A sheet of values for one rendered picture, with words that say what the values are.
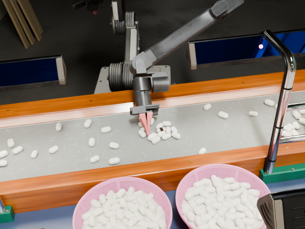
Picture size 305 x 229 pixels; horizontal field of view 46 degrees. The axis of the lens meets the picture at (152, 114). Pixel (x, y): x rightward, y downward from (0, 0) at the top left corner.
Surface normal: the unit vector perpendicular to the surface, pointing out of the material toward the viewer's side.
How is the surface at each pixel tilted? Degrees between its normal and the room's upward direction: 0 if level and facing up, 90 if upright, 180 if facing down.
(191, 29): 50
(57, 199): 90
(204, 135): 0
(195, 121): 0
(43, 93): 0
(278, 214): 58
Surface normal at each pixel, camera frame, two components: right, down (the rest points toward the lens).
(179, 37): 0.23, -0.09
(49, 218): -0.04, -0.80
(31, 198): 0.15, 0.59
